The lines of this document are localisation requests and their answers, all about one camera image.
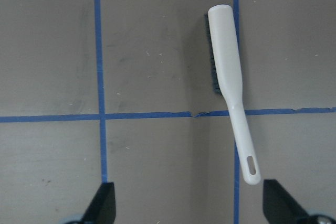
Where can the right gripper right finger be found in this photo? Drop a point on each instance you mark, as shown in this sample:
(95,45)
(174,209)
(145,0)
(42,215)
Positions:
(280,207)

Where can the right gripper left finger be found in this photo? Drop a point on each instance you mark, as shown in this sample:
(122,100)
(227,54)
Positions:
(102,208)

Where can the beige hand brush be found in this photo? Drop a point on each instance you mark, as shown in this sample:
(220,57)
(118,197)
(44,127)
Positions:
(229,82)

